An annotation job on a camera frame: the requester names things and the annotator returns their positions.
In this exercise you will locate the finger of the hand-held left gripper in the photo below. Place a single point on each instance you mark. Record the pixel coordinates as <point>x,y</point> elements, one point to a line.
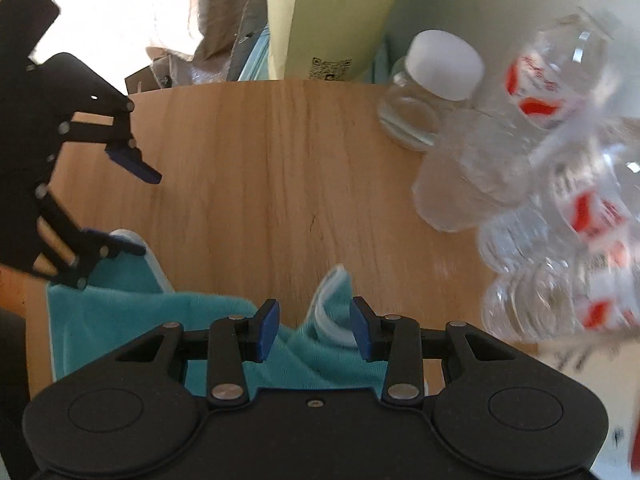
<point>87,255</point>
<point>135,162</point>

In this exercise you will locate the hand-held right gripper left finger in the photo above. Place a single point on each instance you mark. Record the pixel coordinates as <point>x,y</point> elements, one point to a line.
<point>267,330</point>

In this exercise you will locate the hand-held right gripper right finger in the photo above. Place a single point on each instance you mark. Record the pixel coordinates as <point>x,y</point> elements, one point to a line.
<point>362,330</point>

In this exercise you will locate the teal towel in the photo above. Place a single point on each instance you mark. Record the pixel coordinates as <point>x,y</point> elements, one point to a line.
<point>125,320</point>

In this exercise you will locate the grey crinkled cover sheet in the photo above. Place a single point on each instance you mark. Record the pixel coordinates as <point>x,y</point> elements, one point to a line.
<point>220,35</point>

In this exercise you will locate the yellow-green paper bag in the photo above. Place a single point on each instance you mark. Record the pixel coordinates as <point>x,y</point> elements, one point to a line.
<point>330,10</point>

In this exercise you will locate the glass jar with white lid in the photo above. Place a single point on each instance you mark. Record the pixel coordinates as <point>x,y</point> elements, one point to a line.
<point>440,62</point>

